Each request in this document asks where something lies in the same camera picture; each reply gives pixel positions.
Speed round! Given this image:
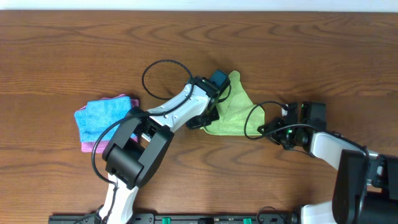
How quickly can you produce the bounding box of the green microfibre cloth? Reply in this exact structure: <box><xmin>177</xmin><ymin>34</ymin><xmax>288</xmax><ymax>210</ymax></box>
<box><xmin>201</xmin><ymin>70</ymin><xmax>255</xmax><ymax>136</ymax></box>

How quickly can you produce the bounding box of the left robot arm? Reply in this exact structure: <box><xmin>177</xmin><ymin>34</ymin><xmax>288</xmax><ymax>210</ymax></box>
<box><xmin>94</xmin><ymin>74</ymin><xmax>230</xmax><ymax>223</ymax></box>

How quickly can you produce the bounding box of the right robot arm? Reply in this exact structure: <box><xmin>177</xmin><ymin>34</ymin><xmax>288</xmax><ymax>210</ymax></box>
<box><xmin>257</xmin><ymin>101</ymin><xmax>397</xmax><ymax>223</ymax></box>

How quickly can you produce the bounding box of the folded blue microfibre cloth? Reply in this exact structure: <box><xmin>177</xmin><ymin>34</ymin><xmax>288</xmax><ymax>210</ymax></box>
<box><xmin>73</xmin><ymin>96</ymin><xmax>137</xmax><ymax>143</ymax></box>

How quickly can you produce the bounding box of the folded pink microfibre cloth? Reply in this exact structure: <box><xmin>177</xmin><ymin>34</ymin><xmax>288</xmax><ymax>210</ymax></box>
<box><xmin>79</xmin><ymin>93</ymin><xmax>140</xmax><ymax>154</ymax></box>

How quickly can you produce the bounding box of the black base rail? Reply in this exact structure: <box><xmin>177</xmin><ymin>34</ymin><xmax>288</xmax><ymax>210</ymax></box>
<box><xmin>48</xmin><ymin>212</ymin><xmax>299</xmax><ymax>224</ymax></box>

